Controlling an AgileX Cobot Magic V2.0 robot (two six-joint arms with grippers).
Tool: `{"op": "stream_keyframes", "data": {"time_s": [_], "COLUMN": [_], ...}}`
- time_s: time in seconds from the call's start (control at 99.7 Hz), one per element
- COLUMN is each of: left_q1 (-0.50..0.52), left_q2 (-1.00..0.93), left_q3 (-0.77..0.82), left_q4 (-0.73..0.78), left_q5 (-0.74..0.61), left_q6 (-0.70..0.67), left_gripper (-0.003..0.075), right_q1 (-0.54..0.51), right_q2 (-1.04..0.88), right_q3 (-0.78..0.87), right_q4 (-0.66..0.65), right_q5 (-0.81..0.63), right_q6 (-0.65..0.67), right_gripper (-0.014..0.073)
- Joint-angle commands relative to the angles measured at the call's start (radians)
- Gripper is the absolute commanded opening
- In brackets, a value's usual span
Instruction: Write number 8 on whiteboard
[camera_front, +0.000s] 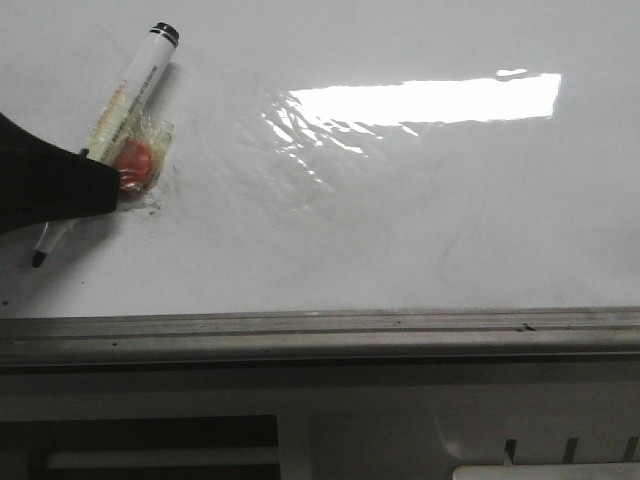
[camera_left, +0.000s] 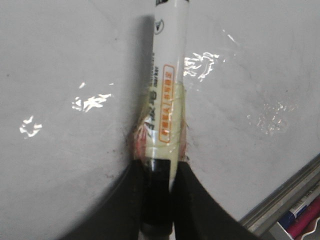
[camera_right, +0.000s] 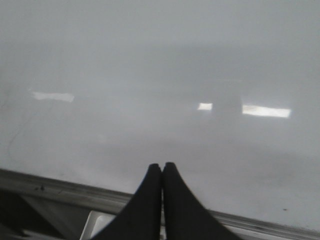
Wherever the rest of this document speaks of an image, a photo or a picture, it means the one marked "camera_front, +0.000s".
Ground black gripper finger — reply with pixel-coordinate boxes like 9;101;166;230
1;116;120;234

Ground red magnet taped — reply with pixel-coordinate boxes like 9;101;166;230
112;112;174;201

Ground white black whiteboard marker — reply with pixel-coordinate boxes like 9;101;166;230
30;21;181;270

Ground white whiteboard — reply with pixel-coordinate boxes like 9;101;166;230
1;1;639;368

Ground white plastic slotted base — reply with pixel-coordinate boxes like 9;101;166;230
1;361;639;479

